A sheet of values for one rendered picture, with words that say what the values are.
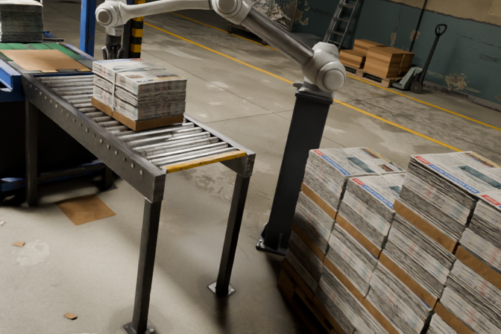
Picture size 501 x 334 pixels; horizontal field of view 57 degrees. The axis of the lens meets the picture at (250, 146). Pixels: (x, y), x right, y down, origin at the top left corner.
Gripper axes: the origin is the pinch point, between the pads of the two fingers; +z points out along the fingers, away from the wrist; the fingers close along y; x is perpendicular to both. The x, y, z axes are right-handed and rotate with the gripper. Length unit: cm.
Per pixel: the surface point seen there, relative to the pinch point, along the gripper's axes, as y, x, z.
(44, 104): -28.3, 15.7, 20.4
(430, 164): 34, -160, -13
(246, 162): 22, -86, 17
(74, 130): -28.3, -18.7, 21.1
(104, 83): -14.6, -19.2, -1.5
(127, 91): -13.5, -38.8, -3.7
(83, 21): 39, 111, -4
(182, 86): 12.4, -44.3, -6.3
